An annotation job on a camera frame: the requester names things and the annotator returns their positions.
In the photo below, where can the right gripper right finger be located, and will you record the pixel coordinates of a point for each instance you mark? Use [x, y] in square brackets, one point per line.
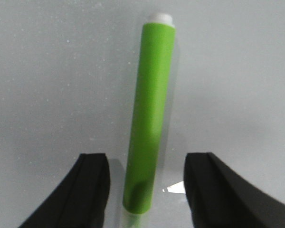
[220, 198]

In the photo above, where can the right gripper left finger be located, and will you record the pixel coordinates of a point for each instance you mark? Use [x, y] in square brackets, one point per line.
[79, 201]

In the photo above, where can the green marker pen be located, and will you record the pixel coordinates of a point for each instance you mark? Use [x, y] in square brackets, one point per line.
[157, 43]

